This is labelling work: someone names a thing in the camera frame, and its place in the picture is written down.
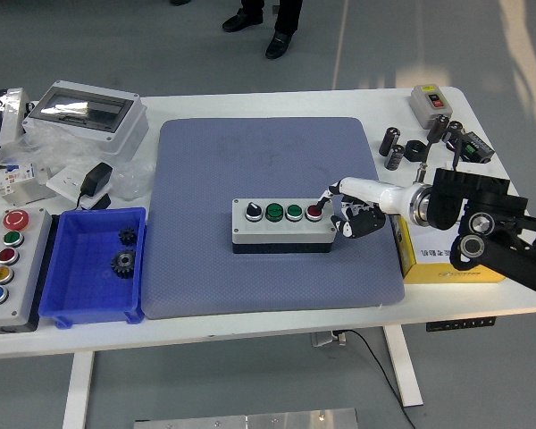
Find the grey five-button control box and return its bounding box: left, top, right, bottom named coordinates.
left=0, top=207, right=54, bottom=334

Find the blue-grey table mat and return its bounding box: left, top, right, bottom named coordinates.
left=141, top=116, right=406, bottom=320

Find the clear plastic bag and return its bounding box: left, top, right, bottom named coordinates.
left=0, top=120, right=155, bottom=202

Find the grey under-table box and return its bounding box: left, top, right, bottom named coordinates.
left=311, top=330, right=348, bottom=348

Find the black hex nut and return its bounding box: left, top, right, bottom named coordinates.
left=404, top=139, right=429, bottom=163

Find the grey metal floor plate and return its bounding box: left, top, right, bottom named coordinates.
left=132, top=407, right=359, bottom=429

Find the grey four-button control box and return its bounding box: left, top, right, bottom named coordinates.
left=230, top=198, right=339, bottom=256

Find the large black gear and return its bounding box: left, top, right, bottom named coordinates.
left=110, top=248, right=138, bottom=281

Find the white table leg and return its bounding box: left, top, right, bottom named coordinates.
left=62, top=351, right=95, bottom=429
left=382, top=324, right=424, bottom=408

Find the black module with green terminal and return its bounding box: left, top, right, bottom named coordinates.
left=446, top=130, right=496, bottom=164

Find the yellow and white cardboard box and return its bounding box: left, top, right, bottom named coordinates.
left=392, top=214, right=508, bottom=286

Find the white wall socket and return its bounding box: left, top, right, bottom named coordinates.
left=46, top=165, right=111, bottom=210

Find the grey enclosure with clear lid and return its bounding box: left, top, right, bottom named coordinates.
left=21, top=80, right=149, bottom=156

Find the black floor cable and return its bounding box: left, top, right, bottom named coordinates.
left=339, top=329, right=416, bottom=429

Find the white circuit breaker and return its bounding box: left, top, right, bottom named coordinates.
left=0, top=161, right=41, bottom=198

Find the grey red-black switch box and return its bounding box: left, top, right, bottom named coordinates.
left=408, top=84, right=452, bottom=130

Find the black table control panel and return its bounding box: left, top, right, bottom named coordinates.
left=426, top=315, right=497, bottom=332

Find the white and black device box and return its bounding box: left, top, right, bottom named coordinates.
left=0, top=88, right=31, bottom=169

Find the black power adapter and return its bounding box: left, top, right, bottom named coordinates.
left=74, top=161, right=114, bottom=211

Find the person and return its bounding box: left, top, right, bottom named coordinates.
left=222, top=0, right=304, bottom=60

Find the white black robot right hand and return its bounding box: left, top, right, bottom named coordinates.
left=314, top=176, right=413, bottom=240

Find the blue plastic bin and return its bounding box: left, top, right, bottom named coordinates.
left=38, top=206, right=147, bottom=330

